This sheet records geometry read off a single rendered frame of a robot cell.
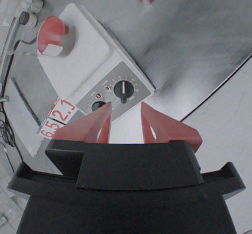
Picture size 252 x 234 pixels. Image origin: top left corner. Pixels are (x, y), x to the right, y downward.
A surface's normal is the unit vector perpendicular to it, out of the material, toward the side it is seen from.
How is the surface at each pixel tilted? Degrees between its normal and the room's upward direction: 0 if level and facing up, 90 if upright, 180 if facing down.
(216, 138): 0
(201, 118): 0
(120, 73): 30
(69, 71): 0
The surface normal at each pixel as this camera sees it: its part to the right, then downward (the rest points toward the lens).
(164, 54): -0.32, 0.20
